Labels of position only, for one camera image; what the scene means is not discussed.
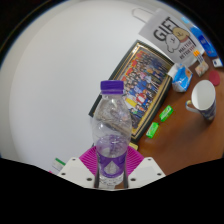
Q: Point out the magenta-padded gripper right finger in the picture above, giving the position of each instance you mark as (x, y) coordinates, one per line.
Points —
(146, 170)

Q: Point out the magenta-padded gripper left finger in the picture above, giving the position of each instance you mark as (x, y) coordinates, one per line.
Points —
(78, 171)

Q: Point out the clear purple-capped water bottle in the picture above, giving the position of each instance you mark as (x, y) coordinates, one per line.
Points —
(111, 140)

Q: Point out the green soap packet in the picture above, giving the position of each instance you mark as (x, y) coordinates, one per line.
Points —
(166, 113)
(152, 130)

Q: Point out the framed group picture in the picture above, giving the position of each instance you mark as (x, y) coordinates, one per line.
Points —
(146, 80)

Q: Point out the white mug with blue print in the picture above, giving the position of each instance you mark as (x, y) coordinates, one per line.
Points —
(204, 98)

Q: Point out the blue tissue pack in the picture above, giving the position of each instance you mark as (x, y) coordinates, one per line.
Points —
(180, 78)

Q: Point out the flat round red coaster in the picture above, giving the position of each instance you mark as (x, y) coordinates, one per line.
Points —
(215, 78)

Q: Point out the small beige packet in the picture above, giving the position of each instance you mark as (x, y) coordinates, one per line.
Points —
(202, 69)

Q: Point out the colourful puzzle cube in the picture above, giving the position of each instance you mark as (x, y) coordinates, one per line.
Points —
(198, 56)

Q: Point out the white remote control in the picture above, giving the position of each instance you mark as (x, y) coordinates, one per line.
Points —
(217, 62)

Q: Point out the white printed paper gift bag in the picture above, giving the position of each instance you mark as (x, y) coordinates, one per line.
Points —
(166, 30)

